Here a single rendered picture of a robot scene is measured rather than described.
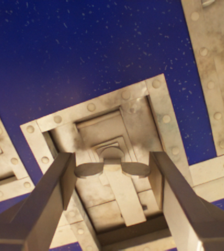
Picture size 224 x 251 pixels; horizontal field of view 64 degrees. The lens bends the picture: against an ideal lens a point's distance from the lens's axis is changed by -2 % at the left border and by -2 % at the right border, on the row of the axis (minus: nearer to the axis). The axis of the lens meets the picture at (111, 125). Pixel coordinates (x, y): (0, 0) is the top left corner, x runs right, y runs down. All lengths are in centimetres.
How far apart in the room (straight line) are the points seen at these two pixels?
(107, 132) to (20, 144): 8
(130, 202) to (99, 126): 8
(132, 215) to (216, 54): 17
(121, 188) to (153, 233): 7
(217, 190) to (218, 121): 7
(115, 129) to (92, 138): 2
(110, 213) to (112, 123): 10
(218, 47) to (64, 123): 15
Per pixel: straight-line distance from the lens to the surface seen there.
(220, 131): 18
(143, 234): 23
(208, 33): 19
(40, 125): 16
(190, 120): 17
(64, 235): 22
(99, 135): 17
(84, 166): 16
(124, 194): 19
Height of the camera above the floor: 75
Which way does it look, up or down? 5 degrees up
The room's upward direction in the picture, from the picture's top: 109 degrees counter-clockwise
